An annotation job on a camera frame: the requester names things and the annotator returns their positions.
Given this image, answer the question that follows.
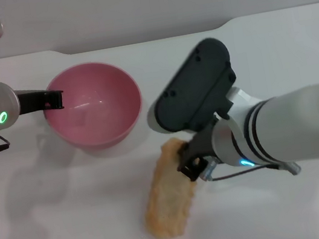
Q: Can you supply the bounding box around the grey right wrist cable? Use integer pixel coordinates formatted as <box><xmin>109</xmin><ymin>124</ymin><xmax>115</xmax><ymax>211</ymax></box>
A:
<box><xmin>198</xmin><ymin>144</ymin><xmax>303</xmax><ymax>192</ymax></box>

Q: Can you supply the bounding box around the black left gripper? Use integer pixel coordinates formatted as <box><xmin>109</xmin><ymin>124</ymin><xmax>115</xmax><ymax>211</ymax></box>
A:
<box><xmin>14</xmin><ymin>82</ymin><xmax>67</xmax><ymax>117</ymax></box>

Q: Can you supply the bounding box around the pink plastic bowl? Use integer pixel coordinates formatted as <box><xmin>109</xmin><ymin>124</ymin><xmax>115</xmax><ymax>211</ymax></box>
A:
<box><xmin>36</xmin><ymin>54</ymin><xmax>150</xmax><ymax>159</ymax></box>

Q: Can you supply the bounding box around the orange striped bread loaf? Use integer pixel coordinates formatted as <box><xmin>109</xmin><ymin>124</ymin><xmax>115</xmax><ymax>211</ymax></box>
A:
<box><xmin>131</xmin><ymin>134</ymin><xmax>206</xmax><ymax>239</ymax></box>

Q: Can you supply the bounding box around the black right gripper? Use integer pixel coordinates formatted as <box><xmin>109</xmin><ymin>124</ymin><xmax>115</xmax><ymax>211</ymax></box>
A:
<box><xmin>169</xmin><ymin>118</ymin><xmax>227</xmax><ymax>184</ymax></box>

